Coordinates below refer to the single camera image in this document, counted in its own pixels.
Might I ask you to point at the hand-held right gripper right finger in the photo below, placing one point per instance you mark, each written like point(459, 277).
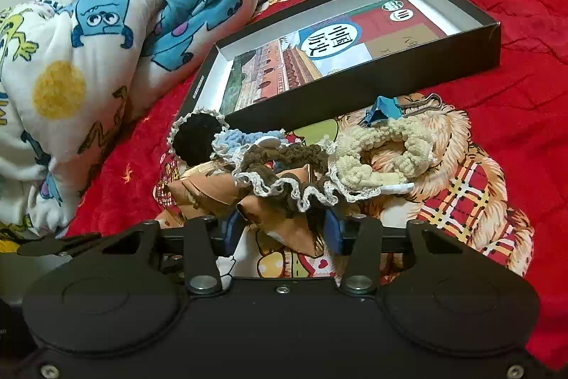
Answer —
point(333, 234)

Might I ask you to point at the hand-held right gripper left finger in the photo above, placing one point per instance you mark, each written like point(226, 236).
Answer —
point(231, 232)

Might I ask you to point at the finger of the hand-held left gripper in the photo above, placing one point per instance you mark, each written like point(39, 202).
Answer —
point(53, 248)

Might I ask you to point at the beige knitted scrunchie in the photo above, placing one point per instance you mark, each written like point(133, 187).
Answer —
point(350, 166)

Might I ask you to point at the brown scrunchie with white lace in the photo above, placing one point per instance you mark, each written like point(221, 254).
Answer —
point(266, 155)

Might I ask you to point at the light blue scrunchie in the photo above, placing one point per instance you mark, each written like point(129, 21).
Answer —
point(235, 139)

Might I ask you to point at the black scrunchie with lace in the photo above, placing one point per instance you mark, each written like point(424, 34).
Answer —
point(195, 139)

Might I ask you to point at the black cardboard box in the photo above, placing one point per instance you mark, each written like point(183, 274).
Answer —
point(399, 68)

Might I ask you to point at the blue binder clip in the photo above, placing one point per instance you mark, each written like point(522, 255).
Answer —
point(381, 110)

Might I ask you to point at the red cover book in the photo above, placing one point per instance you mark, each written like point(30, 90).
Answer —
point(275, 63)

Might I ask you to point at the white cartoon monster blanket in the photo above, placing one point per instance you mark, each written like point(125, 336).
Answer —
point(111, 63)

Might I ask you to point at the red bear print blanket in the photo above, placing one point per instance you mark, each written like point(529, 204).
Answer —
point(510, 117)

